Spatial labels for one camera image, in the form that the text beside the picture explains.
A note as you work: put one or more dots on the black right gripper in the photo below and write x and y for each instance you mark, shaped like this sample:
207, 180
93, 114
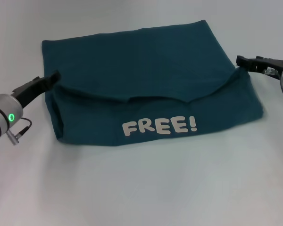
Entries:
268, 66

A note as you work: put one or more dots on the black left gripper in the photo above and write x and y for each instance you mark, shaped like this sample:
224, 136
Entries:
30, 91

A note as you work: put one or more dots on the teal blue shirt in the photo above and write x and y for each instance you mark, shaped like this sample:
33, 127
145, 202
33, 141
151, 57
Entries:
141, 70

